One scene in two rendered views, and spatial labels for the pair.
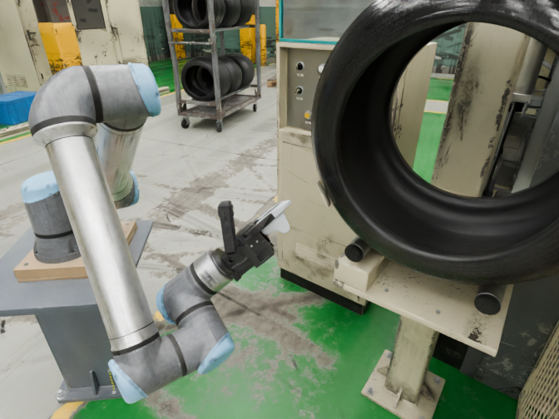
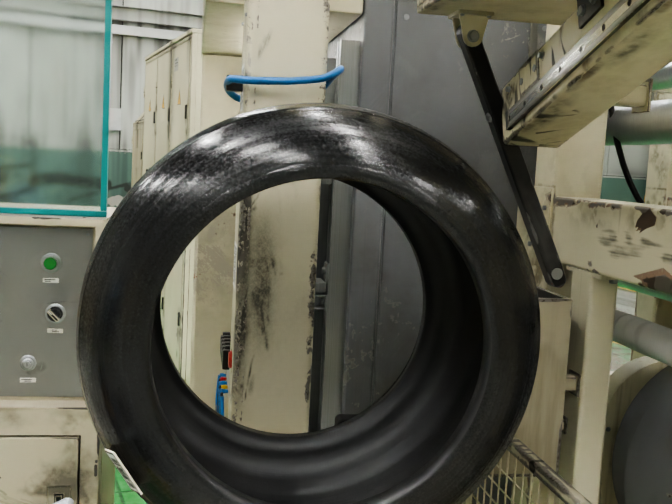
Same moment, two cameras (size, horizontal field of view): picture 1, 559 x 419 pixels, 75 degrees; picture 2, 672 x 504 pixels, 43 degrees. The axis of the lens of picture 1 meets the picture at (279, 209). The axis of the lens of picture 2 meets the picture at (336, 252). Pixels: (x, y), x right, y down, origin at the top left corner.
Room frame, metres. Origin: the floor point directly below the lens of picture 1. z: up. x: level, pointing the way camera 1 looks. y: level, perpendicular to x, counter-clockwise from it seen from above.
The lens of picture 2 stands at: (-0.11, 0.42, 1.40)
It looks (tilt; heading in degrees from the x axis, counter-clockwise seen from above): 6 degrees down; 314
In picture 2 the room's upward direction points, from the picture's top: 3 degrees clockwise
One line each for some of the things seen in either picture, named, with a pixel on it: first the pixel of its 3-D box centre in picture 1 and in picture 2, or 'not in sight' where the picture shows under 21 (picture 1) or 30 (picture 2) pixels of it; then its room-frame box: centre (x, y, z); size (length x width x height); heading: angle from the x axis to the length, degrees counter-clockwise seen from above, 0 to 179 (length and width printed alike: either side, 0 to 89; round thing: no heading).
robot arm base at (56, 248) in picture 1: (62, 236); not in sight; (1.06, 0.76, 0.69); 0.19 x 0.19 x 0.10
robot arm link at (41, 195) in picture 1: (54, 200); not in sight; (1.07, 0.76, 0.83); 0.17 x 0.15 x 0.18; 127
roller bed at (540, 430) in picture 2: not in sight; (501, 373); (0.69, -0.82, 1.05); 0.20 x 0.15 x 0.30; 144
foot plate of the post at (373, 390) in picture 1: (404, 384); not in sight; (0.96, -0.52, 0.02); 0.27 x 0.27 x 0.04; 54
